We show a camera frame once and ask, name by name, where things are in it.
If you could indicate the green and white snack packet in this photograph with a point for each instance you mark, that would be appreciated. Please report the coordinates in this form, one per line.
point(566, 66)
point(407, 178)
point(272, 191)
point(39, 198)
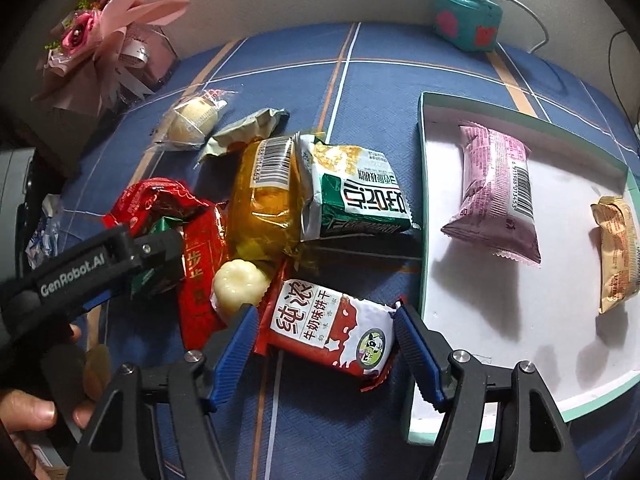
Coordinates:
point(360, 190)

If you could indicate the crinkled red snack packet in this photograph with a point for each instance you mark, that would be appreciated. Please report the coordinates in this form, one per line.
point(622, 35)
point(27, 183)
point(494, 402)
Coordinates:
point(150, 200)

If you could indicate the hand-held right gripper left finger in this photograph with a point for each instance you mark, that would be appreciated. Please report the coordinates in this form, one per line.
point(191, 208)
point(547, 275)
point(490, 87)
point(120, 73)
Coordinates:
point(235, 350)

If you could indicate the blue and white snack packet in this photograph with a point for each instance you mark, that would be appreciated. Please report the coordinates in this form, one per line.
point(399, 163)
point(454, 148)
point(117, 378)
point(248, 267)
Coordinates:
point(42, 240)

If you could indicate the person's left hand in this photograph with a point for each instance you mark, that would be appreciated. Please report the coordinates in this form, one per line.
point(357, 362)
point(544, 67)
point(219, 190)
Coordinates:
point(30, 410)

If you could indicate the long red packet gold print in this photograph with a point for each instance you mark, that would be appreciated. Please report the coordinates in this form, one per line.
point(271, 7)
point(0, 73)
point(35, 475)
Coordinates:
point(200, 270)

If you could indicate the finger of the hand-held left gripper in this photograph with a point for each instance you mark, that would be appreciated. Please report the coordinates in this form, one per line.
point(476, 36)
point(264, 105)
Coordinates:
point(170, 277)
point(155, 247)

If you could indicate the green edged clear biscuit packet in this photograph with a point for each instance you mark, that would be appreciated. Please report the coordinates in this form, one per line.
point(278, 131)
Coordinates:
point(147, 280)

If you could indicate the clear plastic box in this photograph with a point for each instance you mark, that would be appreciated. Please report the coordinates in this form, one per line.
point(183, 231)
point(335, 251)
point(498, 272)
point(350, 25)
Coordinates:
point(150, 60)

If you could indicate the red and white biscuit packet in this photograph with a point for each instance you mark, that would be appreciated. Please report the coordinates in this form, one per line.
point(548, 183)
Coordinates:
point(320, 330)

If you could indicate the teal box red hearts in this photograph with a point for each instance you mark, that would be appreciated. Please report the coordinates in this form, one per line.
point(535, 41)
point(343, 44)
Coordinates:
point(470, 7)

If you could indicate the grey-green snack packet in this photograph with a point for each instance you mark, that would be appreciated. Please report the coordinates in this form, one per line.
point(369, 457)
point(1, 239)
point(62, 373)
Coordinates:
point(240, 132)

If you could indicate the pink snack packet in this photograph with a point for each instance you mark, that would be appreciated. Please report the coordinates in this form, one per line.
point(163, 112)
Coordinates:
point(495, 190)

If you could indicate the yellow snack packet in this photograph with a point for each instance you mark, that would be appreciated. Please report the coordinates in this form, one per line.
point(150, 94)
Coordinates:
point(265, 210)

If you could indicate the white box tray teal rim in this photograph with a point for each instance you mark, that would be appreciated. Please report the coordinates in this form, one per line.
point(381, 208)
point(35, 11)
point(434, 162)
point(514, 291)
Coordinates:
point(480, 300)

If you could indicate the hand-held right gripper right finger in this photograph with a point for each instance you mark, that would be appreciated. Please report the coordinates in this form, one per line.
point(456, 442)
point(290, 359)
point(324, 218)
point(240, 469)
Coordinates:
point(420, 355)

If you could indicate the white round pastry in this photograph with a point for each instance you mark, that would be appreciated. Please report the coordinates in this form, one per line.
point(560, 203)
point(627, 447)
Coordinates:
point(237, 287)

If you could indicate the blue plaid bedsheet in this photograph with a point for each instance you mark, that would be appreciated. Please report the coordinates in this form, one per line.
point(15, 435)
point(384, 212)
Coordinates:
point(375, 85)

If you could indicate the beige snack packet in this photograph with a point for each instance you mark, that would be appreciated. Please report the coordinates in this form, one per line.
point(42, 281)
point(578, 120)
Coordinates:
point(617, 255)

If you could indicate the clear wrapped round bun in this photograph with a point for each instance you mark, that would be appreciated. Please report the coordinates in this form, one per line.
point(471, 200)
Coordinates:
point(192, 117)

